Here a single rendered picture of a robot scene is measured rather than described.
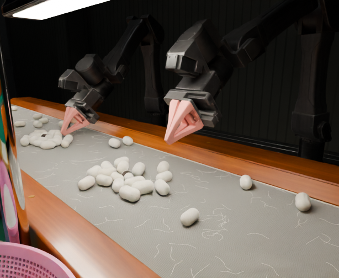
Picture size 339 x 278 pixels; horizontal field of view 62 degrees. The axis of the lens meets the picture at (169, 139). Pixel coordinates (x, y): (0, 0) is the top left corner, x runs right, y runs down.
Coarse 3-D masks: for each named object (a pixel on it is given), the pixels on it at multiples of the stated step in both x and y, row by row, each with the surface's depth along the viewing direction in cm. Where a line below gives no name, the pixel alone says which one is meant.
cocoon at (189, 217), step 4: (192, 208) 37; (184, 212) 37; (188, 212) 36; (192, 212) 37; (196, 212) 37; (184, 216) 36; (188, 216) 36; (192, 216) 36; (196, 216) 37; (184, 220) 36; (188, 220) 36; (192, 220) 36; (196, 220) 37; (184, 224) 36; (188, 224) 36
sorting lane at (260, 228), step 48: (96, 144) 74; (96, 192) 46; (192, 192) 46; (240, 192) 46; (288, 192) 46; (144, 240) 34; (192, 240) 34; (240, 240) 34; (288, 240) 34; (336, 240) 34
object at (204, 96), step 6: (174, 90) 54; (180, 90) 53; (186, 90) 52; (192, 96) 51; (198, 96) 50; (204, 96) 49; (210, 96) 49; (216, 96) 54; (198, 102) 52; (204, 102) 49; (210, 102) 49; (198, 108) 54; (204, 108) 52; (210, 108) 51; (216, 108) 50; (216, 114) 51
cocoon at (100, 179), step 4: (100, 176) 48; (104, 176) 48; (108, 176) 48; (96, 180) 48; (100, 180) 48; (104, 180) 48; (108, 180) 48; (112, 180) 48; (100, 184) 48; (104, 184) 48; (108, 184) 48
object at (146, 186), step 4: (144, 180) 45; (148, 180) 46; (136, 184) 44; (140, 184) 45; (144, 184) 45; (148, 184) 45; (152, 184) 45; (136, 188) 44; (140, 188) 44; (144, 188) 45; (148, 188) 45; (152, 188) 45; (140, 192) 44; (144, 192) 45; (148, 192) 45
